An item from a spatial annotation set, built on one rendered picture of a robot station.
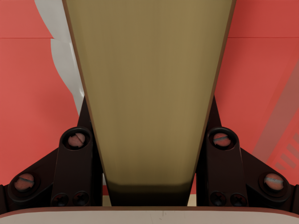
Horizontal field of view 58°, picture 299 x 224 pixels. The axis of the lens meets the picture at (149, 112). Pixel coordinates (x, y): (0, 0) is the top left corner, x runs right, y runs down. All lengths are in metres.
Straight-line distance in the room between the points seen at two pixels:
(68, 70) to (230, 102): 0.12
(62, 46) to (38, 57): 0.02
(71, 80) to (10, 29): 0.05
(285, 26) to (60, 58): 0.13
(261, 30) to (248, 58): 0.02
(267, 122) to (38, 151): 0.20
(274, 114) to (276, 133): 0.03
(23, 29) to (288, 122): 0.20
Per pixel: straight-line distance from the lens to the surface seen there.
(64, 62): 0.18
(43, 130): 0.24
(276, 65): 0.19
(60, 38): 0.17
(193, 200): 0.34
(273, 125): 0.24
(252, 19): 0.17
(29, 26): 0.17
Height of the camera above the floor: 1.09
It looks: 43 degrees down
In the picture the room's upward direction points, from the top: 179 degrees clockwise
